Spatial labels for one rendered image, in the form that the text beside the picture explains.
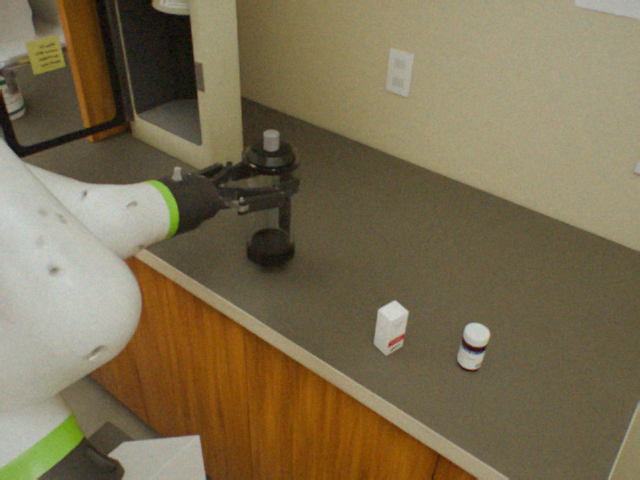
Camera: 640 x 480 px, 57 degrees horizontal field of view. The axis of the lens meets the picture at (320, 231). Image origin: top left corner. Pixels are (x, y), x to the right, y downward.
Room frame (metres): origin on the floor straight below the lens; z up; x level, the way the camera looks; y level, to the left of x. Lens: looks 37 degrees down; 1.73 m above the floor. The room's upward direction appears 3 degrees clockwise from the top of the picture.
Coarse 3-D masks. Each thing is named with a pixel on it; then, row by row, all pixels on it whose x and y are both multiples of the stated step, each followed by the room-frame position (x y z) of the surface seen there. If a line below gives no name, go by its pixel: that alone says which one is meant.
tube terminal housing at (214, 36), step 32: (192, 0) 1.27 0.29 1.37; (224, 0) 1.32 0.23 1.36; (192, 32) 1.27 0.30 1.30; (224, 32) 1.31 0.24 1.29; (224, 64) 1.31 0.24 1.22; (224, 96) 1.30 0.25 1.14; (160, 128) 1.37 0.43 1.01; (224, 128) 1.30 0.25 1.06; (192, 160) 1.30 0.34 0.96; (224, 160) 1.29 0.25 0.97
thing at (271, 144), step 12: (264, 132) 0.93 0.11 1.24; (276, 132) 0.94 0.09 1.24; (252, 144) 0.94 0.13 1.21; (264, 144) 0.93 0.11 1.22; (276, 144) 0.92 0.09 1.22; (288, 144) 0.95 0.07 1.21; (252, 156) 0.91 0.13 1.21; (264, 156) 0.90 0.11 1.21; (276, 156) 0.90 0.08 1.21; (288, 156) 0.91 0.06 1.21
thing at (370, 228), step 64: (0, 128) 1.46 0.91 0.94; (128, 128) 1.49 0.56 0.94; (256, 128) 1.53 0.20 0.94; (320, 128) 1.55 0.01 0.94; (320, 192) 1.21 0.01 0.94; (384, 192) 1.22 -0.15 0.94; (448, 192) 1.24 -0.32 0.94; (192, 256) 0.94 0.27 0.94; (320, 256) 0.96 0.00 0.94; (384, 256) 0.97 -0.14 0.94; (448, 256) 0.98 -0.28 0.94; (512, 256) 0.99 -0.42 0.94; (576, 256) 1.00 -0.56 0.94; (256, 320) 0.76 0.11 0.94; (320, 320) 0.77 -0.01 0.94; (448, 320) 0.79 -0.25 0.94; (512, 320) 0.80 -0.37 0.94; (576, 320) 0.80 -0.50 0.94; (384, 384) 0.63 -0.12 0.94; (448, 384) 0.64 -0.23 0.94; (512, 384) 0.64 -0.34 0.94; (576, 384) 0.65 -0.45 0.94; (448, 448) 0.53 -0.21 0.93; (512, 448) 0.52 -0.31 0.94; (576, 448) 0.53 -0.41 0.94
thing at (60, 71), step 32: (0, 0) 1.26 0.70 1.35; (32, 0) 1.31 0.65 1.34; (64, 0) 1.36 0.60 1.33; (0, 32) 1.25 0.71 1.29; (32, 32) 1.29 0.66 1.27; (64, 32) 1.34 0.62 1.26; (96, 32) 1.40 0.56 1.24; (0, 64) 1.23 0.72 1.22; (32, 64) 1.28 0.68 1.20; (64, 64) 1.33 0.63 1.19; (96, 64) 1.39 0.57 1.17; (32, 96) 1.27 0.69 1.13; (64, 96) 1.32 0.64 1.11; (96, 96) 1.38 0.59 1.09; (32, 128) 1.25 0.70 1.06; (64, 128) 1.30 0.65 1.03
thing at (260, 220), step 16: (256, 176) 0.89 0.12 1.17; (272, 176) 0.88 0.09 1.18; (288, 176) 0.90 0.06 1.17; (272, 208) 0.89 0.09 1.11; (288, 208) 0.90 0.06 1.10; (256, 224) 0.89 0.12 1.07; (272, 224) 0.88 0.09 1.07; (288, 224) 0.90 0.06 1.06; (256, 240) 0.89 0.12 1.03; (272, 240) 0.88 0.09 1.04; (288, 240) 0.90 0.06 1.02
